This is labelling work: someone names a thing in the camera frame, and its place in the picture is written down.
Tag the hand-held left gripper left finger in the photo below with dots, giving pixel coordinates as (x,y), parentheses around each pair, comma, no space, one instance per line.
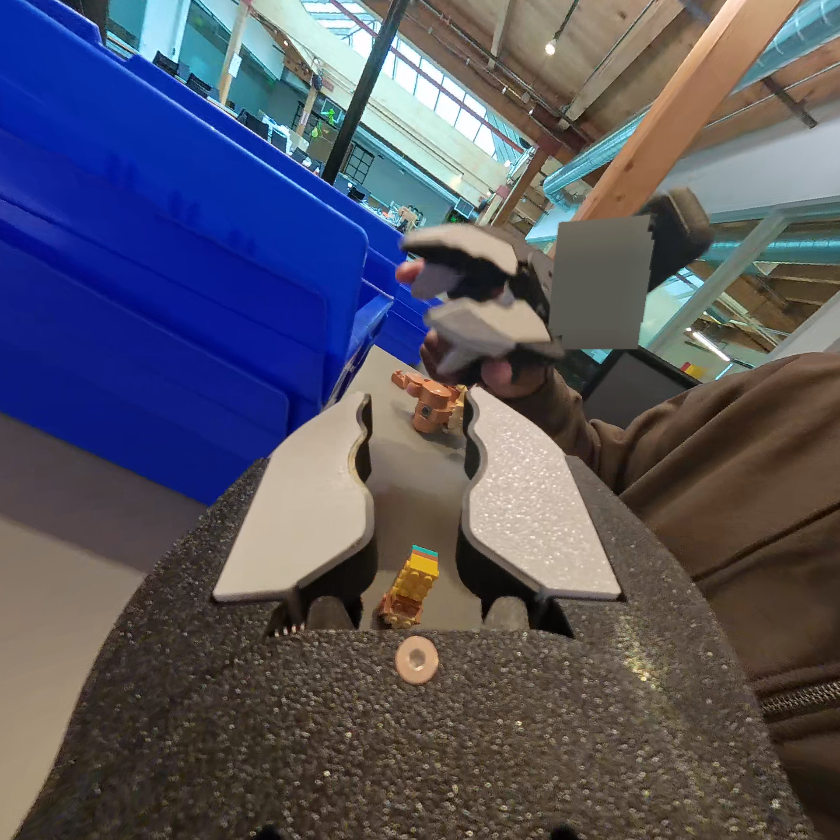
(302,512)

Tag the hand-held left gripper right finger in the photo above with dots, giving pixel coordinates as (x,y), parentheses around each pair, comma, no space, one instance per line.
(531,512)

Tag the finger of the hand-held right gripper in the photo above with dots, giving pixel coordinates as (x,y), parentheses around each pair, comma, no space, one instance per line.
(459,239)
(492,325)

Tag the orange teal brick assembly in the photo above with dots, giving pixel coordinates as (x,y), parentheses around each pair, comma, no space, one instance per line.
(433,403)

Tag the orange yellow brick train model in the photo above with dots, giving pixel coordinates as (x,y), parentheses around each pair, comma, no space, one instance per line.
(413,584)

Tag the blue plastic bin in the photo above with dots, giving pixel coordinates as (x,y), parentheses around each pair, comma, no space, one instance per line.
(98,433)
(131,315)
(403,321)
(164,164)

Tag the person's right hand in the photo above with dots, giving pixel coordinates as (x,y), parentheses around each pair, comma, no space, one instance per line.
(512,377)

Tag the wooden pillar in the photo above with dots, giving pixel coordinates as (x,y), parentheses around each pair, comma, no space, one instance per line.
(689,98)

